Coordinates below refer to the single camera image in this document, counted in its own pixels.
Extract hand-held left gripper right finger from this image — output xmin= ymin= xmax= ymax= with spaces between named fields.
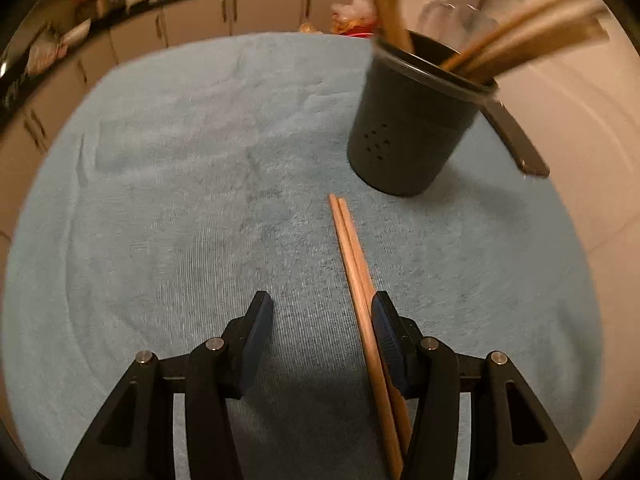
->
xmin=371 ymin=291 xmax=583 ymax=480

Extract clear bag of food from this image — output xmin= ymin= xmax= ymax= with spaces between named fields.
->
xmin=27 ymin=35 xmax=69 ymax=74

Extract dark perforated utensil holder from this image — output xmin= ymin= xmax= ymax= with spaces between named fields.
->
xmin=347 ymin=30 xmax=500 ymax=197

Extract black smartphone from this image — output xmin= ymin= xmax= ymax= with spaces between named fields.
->
xmin=481 ymin=100 xmax=551 ymax=179

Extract white bowl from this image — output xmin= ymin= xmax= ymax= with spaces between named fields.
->
xmin=61 ymin=19 xmax=94 ymax=47

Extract light wooden chopstick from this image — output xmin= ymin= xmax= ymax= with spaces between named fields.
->
xmin=457 ymin=2 xmax=602 ymax=78
xmin=470 ymin=16 xmax=612 ymax=86
xmin=328 ymin=194 xmax=405 ymax=480
xmin=337 ymin=198 xmax=414 ymax=448

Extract blue towel cloth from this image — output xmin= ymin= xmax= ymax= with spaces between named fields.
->
xmin=2 ymin=32 xmax=596 ymax=480

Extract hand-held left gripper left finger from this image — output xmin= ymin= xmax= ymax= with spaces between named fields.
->
xmin=62 ymin=290 xmax=274 ymax=480

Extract trash bin with plastic bag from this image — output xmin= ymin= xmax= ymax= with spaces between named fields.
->
xmin=330 ymin=0 xmax=376 ymax=33

